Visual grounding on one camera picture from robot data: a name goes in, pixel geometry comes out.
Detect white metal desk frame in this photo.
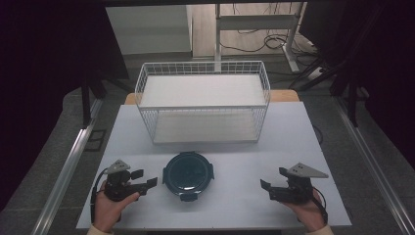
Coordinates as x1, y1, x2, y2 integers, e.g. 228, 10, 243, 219
213, 2, 308, 73

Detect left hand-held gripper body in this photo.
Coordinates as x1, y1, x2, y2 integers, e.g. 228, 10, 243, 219
104, 159, 148, 202

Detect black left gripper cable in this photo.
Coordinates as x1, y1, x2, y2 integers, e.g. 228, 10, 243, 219
89, 166, 111, 225

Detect dark round lidded food container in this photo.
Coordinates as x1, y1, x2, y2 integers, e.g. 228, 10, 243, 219
161, 151, 215, 203

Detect white power strip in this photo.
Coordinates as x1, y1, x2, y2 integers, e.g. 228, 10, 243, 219
307, 66, 328, 81

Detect person's right hand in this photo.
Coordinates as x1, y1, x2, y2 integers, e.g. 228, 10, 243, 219
281, 189, 328, 234

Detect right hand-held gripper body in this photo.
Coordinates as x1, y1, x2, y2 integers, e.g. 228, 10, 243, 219
268, 162, 330, 206

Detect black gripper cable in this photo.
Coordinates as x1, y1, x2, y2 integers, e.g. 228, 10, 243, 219
310, 185, 329, 226
89, 166, 111, 225

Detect wooden table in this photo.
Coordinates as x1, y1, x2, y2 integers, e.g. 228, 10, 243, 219
124, 89, 300, 107

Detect aluminium rail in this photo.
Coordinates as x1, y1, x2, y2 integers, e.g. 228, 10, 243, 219
335, 97, 415, 235
30, 97, 105, 235

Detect white cabinet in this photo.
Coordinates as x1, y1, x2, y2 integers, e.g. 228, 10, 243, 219
105, 4, 194, 56

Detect white wire two-tier rack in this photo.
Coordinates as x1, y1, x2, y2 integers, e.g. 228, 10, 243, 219
134, 60, 271, 145

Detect black curtain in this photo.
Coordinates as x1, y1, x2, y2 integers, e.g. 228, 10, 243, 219
0, 0, 131, 212
299, 0, 415, 162

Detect person's left hand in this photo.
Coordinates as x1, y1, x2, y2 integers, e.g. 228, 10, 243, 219
92, 180, 141, 234

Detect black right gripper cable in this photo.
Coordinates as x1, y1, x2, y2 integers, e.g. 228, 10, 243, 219
310, 185, 329, 226

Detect black floor cables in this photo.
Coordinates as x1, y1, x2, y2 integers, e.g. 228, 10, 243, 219
218, 28, 320, 59

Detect black stand leg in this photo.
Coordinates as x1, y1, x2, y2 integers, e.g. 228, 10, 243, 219
80, 77, 108, 129
329, 58, 360, 128

